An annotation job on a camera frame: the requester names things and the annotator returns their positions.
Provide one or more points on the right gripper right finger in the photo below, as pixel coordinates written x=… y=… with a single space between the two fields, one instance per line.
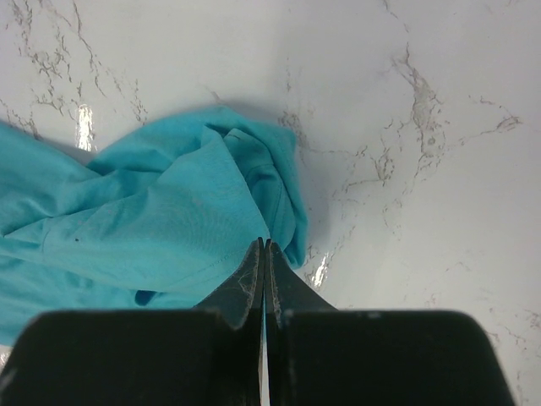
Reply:
x=319 y=355

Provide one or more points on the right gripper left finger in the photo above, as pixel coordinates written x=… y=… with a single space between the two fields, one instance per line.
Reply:
x=207 y=355

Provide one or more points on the teal t shirt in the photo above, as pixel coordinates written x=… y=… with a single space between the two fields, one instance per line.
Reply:
x=157 y=220

